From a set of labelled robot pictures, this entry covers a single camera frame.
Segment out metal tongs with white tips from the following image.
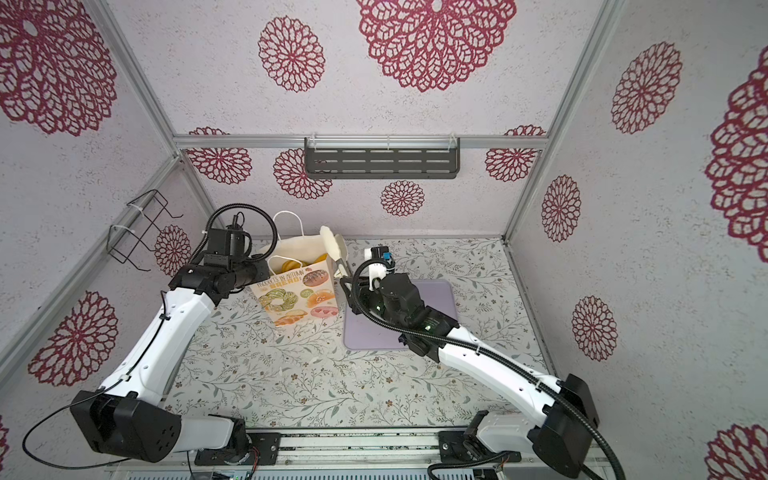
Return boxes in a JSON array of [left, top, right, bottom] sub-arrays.
[[319, 225, 354, 302]]

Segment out printed paper bread bag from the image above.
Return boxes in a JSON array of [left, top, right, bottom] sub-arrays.
[[249, 222, 339, 327]]

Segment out small striped croissant bun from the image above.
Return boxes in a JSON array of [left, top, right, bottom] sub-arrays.
[[281, 260, 305, 273]]

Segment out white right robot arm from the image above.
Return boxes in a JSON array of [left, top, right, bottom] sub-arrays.
[[340, 273, 623, 479]]

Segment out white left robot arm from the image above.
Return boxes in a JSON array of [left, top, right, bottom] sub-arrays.
[[69, 221, 270, 464]]

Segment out lavender plastic tray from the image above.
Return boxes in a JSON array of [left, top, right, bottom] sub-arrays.
[[343, 280, 458, 351]]

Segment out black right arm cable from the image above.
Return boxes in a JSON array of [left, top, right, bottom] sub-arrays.
[[351, 257, 628, 480]]

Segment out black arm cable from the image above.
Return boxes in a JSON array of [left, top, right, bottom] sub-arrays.
[[351, 257, 628, 480], [22, 203, 280, 471]]

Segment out black wire wall rack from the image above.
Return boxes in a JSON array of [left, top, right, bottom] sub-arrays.
[[105, 189, 183, 273]]

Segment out dark grey wall shelf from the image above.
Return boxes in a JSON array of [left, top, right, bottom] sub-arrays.
[[304, 137, 461, 180]]

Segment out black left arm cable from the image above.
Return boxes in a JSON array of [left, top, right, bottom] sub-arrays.
[[22, 203, 280, 471]]

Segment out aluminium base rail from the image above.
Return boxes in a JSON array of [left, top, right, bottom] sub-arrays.
[[107, 427, 610, 480]]

